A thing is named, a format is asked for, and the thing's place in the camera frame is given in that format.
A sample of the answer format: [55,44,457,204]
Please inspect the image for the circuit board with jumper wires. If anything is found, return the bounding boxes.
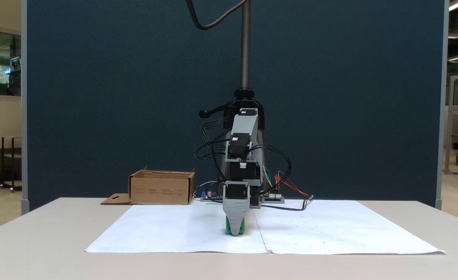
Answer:
[261,192,286,204]

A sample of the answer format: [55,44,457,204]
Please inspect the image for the green die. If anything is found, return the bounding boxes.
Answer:
[225,216,246,235]

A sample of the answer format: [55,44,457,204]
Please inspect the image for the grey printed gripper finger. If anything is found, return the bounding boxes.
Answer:
[223,198,250,236]

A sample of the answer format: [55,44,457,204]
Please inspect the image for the blue power circuit board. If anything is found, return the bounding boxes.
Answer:
[200,189,227,203]

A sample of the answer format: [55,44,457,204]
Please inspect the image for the dark blue partition panel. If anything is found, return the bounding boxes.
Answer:
[21,0,449,215]

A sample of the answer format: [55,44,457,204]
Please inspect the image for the white paper sheet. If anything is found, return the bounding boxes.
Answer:
[252,200,446,256]
[85,203,269,254]

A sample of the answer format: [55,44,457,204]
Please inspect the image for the black camera stand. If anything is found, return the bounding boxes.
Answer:
[199,0,266,187]

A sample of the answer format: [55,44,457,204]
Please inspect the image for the orange wire bundle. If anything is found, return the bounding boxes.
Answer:
[274,171,311,197]

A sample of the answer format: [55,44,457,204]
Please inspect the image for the framed wall window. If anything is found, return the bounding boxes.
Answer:
[0,26,22,101]

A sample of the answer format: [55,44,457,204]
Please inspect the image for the brown cardboard box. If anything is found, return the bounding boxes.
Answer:
[100,166,196,206]

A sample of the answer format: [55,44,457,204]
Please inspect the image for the black shelf cart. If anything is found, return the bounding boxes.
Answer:
[0,136,22,192]

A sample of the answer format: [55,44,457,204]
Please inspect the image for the black motor cable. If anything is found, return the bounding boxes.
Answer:
[248,144,292,188]
[195,116,233,183]

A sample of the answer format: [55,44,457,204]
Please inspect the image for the black cable with white connector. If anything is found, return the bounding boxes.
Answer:
[258,194,315,212]

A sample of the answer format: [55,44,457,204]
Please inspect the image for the black camera cable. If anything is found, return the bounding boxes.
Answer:
[185,0,249,31]

